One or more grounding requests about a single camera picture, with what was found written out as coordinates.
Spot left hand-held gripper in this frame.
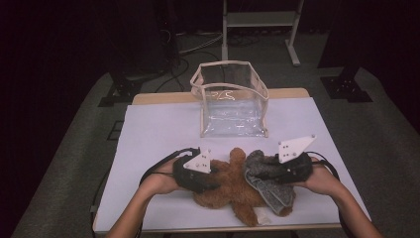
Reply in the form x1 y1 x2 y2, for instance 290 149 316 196
172 148 219 194

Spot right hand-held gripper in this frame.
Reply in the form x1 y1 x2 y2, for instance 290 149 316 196
262 134 317 184

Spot brown teddy bear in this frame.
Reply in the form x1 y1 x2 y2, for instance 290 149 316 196
192 147 295 228

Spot grey knitted cloth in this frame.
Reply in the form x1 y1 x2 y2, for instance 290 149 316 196
244 149 296 214

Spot clear plastic bag beige trim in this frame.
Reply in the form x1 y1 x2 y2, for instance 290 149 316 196
189 59 270 139

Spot person's left hand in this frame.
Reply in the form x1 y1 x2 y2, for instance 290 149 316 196
140 159 181 196

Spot person's right hand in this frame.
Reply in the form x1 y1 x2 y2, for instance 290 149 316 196
295 157 343 199

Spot white table mat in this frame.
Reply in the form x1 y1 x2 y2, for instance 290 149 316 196
93 96 372 234

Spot wooden table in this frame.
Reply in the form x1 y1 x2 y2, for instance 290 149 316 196
92 87 372 236

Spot black stand base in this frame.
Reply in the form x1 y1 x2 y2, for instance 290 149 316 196
320 65 374 103
97 65 143 108

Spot right hand-held gripper black cable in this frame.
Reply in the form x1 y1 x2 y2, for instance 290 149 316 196
306 151 346 238

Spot black floor cables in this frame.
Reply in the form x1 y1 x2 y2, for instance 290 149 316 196
155 29 226 93

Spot thin black hanging cable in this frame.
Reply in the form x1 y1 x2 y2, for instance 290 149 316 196
89 170 112 238

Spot white floor cable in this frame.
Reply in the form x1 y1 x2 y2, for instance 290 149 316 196
177 31 224 56

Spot white metal stand frame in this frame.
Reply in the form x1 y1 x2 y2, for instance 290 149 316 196
221 0 305 67

